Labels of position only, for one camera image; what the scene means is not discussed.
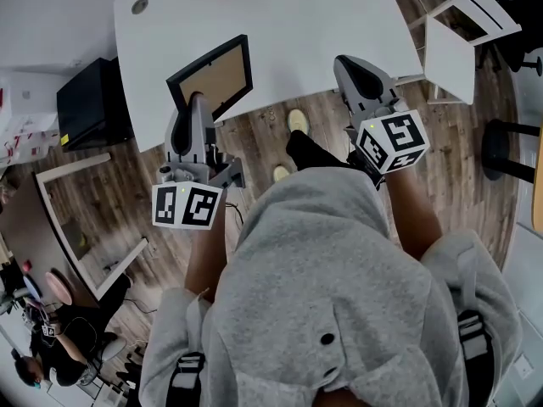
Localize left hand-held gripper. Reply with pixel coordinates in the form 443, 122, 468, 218
151, 91, 246, 231

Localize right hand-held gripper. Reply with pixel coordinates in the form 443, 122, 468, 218
333, 55, 430, 189

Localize black picture frame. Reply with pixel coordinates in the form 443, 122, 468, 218
165, 34, 255, 123

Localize person's left forearm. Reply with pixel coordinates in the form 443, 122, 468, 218
184, 201, 230, 304

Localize person's right forearm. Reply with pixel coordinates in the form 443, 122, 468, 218
383, 166, 445, 262

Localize person's black trouser leg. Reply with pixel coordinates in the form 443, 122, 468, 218
285, 129, 353, 173

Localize white wooden chair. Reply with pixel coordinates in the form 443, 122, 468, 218
407, 0, 523, 106

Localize black floor cabinet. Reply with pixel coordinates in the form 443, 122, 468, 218
56, 56, 135, 153

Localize black round stool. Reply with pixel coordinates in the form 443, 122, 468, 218
481, 119, 543, 184

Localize black office chair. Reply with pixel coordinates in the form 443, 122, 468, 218
477, 0, 543, 78

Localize brown table pale legs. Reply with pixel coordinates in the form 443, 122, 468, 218
0, 153, 149, 309

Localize person's grey hoodie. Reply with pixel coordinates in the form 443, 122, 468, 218
138, 165, 523, 407

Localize wooden board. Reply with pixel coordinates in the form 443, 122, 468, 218
529, 120, 543, 233

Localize pink plate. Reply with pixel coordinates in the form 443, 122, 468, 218
44, 269, 74, 305

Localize thin black floor cable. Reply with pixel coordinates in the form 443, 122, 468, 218
224, 201, 246, 225

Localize black harness strap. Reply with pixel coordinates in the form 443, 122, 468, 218
167, 351, 208, 407
456, 309, 496, 407

